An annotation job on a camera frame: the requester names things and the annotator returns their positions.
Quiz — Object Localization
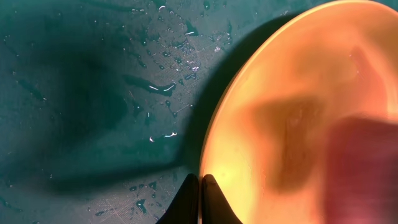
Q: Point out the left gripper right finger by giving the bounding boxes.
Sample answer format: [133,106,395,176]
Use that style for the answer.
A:
[201,174,242,224]

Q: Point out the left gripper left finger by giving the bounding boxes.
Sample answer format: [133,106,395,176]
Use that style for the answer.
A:
[156,174,199,224]

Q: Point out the yellow plate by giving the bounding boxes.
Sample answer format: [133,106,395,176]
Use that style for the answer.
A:
[200,1,397,223]

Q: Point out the teal plastic tray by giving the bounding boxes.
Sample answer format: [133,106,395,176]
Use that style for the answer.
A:
[0,0,398,224]

